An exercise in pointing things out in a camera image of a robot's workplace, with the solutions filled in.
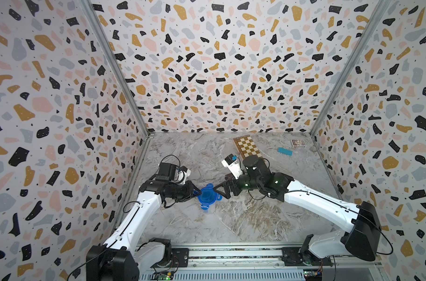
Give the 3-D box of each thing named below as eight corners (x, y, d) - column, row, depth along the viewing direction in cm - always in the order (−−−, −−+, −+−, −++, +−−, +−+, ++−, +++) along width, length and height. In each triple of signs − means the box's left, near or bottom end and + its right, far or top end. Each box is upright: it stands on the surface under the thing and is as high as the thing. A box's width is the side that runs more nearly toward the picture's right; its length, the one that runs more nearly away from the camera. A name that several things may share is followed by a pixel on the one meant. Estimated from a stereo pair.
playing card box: (293, 147, 117) (294, 145, 116) (291, 141, 121) (291, 139, 120) (305, 147, 118) (306, 145, 116) (302, 141, 121) (303, 139, 120)
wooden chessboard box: (243, 161, 110) (243, 158, 107) (233, 141, 121) (233, 138, 118) (261, 157, 112) (262, 153, 110) (250, 137, 123) (250, 134, 121)
